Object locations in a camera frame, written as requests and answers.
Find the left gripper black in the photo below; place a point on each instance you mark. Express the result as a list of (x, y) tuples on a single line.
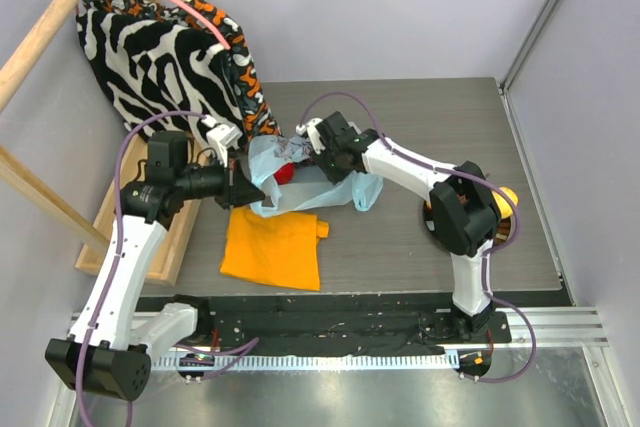
[(236, 188)]

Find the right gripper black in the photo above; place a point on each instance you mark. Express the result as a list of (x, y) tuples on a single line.
[(323, 142)]

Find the fake red apple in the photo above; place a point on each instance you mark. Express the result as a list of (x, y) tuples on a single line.
[(284, 174)]

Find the light blue printed plastic bag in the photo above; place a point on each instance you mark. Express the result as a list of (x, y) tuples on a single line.
[(309, 188)]

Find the fake yellow lemon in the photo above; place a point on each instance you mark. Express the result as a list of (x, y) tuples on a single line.
[(506, 200)]

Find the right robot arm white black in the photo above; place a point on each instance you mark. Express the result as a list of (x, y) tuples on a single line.
[(459, 210)]

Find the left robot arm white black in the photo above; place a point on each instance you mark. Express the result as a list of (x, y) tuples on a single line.
[(125, 247)]

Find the zebra pattern fabric bag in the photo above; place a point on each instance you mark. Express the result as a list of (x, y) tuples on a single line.
[(149, 59)]

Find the orange folded cloth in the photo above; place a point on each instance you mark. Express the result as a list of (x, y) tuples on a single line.
[(279, 251)]

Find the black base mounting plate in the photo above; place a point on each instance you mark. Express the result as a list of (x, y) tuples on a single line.
[(337, 325)]

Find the round plate with dark rim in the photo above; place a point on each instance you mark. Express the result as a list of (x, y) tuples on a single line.
[(503, 233)]

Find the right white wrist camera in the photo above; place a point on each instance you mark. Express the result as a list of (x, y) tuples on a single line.
[(310, 131)]

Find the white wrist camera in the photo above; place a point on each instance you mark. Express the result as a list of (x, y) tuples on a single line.
[(222, 137), (310, 131)]

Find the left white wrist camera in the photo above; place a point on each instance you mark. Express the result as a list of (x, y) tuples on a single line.
[(222, 137)]

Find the wooden rack frame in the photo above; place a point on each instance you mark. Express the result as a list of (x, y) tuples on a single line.
[(61, 127)]

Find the aluminium rail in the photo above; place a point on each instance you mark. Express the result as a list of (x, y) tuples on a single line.
[(540, 328)]

